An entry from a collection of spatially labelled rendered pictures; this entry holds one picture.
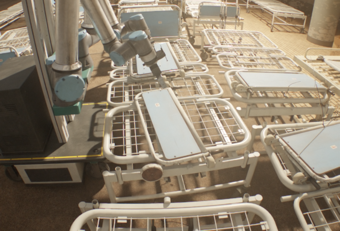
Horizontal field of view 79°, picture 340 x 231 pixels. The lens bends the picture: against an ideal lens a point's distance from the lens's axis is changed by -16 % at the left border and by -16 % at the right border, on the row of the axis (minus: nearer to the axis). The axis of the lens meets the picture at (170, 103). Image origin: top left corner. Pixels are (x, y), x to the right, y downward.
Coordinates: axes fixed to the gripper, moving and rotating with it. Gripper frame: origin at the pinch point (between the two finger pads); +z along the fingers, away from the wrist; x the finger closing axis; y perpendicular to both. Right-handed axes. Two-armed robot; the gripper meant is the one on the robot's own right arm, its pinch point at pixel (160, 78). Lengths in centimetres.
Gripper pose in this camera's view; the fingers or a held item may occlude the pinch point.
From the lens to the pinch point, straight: 147.1
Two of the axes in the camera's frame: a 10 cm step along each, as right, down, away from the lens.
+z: 3.5, 6.4, 6.8
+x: 3.0, 6.1, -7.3
